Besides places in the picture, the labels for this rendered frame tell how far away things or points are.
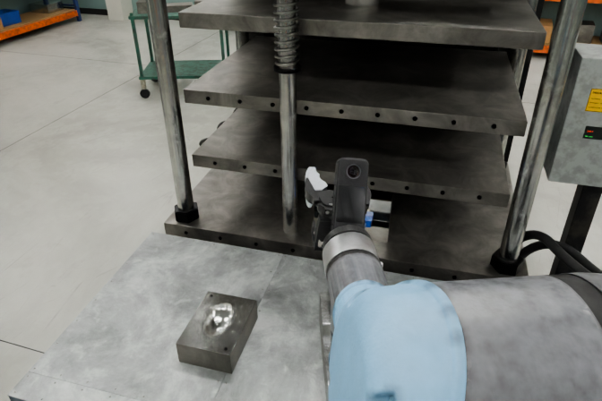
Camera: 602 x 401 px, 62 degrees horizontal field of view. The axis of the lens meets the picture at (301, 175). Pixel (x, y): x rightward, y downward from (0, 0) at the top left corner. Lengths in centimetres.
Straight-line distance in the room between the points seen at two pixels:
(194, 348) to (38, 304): 175
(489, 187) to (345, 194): 104
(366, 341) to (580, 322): 11
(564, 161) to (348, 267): 119
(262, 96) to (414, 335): 144
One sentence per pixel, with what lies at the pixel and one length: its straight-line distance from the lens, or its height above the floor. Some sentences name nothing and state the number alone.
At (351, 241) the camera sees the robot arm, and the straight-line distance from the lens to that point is 67.
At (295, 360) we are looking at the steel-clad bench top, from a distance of 140.
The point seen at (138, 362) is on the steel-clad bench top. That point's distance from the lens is 147.
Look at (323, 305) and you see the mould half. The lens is 138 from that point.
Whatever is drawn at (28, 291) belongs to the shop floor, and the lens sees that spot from 314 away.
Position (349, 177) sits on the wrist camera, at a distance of 72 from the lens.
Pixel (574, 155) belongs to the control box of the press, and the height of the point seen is 117.
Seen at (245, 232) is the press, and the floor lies 78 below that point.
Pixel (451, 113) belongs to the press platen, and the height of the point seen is 129.
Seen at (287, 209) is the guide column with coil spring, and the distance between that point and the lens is 177.
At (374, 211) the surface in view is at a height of 91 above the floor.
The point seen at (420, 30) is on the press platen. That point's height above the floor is 152.
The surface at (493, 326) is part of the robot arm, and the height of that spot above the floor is 168.
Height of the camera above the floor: 188
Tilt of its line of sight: 30 degrees down
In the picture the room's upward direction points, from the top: straight up
